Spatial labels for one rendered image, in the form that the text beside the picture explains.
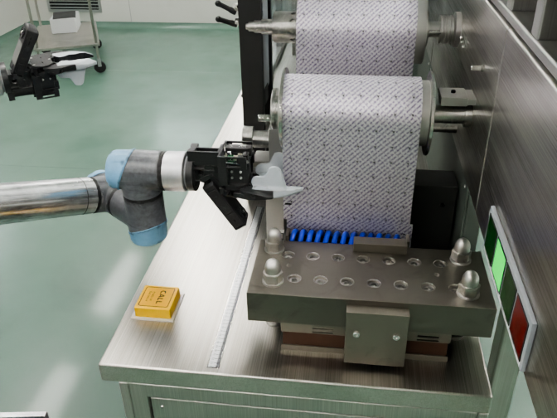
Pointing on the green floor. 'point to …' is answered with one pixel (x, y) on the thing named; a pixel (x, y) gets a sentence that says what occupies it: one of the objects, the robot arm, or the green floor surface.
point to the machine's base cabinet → (258, 405)
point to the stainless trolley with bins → (67, 33)
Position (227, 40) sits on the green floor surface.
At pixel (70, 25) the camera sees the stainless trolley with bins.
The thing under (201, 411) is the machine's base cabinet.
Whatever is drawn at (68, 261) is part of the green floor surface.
